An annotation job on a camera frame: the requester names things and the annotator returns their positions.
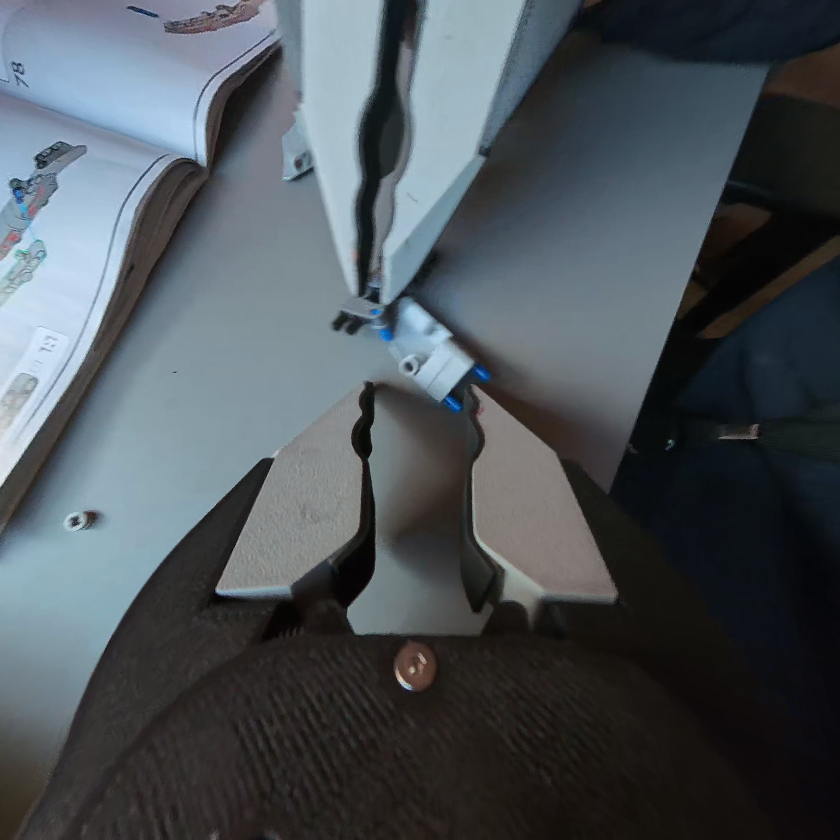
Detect black chair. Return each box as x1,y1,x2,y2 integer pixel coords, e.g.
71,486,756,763
676,92,840,337

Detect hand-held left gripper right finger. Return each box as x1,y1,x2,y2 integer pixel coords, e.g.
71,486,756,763
461,386,620,627

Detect grey triangular lego piece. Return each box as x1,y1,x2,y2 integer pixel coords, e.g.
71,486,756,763
282,118,315,182

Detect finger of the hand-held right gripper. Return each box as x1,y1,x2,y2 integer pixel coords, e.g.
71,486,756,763
274,0,403,294
373,0,584,309

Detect person's dark blue clothing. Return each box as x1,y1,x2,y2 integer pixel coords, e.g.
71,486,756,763
610,249,840,840

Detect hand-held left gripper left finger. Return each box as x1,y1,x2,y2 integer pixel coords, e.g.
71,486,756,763
215,381,378,610

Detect lego instruction booklet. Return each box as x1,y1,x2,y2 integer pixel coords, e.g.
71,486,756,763
0,0,284,532

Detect black strap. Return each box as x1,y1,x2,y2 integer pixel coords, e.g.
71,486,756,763
717,413,840,455

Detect grey lego block blue pins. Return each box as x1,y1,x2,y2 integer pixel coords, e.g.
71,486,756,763
379,297,492,413

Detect thin grey lego liftarm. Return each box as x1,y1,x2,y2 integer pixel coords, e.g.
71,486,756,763
331,289,388,337

